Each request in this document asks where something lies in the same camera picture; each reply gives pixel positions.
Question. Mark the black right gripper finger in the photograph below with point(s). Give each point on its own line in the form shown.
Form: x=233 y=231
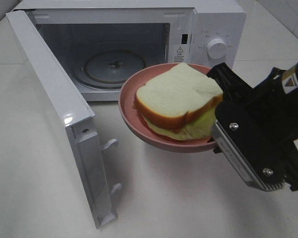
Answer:
x=234 y=88
x=263 y=171

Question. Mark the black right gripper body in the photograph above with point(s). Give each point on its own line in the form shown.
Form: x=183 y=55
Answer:
x=272 y=111

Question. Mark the toast sandwich with lettuce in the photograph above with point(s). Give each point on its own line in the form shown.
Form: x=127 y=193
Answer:
x=179 y=103

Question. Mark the pink round plate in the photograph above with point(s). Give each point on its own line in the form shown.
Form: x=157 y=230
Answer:
x=138 y=125

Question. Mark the white microwave door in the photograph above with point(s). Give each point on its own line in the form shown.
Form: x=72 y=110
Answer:
x=70 y=119

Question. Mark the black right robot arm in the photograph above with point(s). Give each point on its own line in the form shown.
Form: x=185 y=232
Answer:
x=256 y=127

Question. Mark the upper white power knob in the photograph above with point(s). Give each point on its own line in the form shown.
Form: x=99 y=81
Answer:
x=216 y=47

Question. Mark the white microwave oven body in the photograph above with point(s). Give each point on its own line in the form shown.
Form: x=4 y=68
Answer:
x=160 y=31

